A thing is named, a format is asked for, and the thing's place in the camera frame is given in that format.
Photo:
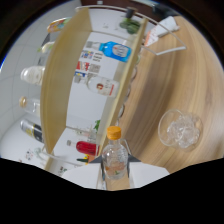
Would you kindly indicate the green potted plant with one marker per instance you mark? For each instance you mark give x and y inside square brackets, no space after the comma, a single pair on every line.
[97,126]

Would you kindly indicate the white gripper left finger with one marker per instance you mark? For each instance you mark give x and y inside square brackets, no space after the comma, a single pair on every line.
[83,175]

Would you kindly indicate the clear bottle orange cap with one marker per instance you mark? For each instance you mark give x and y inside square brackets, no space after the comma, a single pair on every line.
[115,156]

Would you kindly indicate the glass cup with ice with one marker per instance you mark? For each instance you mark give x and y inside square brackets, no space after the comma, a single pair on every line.
[181,130]

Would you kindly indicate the small red liquid bottle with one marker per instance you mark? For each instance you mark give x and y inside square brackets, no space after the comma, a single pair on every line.
[86,147]

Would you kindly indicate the white paper sheet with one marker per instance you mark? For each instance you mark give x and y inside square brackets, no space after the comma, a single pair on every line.
[160,30]

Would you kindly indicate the clear bottle green cap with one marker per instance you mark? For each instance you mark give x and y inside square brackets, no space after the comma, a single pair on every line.
[46,47]

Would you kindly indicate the glass jar wooden lid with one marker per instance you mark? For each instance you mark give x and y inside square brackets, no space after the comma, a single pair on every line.
[31,106]

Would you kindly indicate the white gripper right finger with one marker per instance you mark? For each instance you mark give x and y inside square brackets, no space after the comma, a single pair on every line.
[146,173]

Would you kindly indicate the two-tier wooden shelf rack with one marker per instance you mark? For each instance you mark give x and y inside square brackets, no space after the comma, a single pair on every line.
[61,83]

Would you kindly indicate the white milk bottle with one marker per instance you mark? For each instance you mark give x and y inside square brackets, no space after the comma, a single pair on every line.
[33,75]

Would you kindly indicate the small blue liquid bottle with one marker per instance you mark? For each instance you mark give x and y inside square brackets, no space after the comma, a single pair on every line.
[116,51]

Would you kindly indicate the glass jar of limes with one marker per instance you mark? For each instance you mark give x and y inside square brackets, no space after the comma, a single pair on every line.
[130,25]

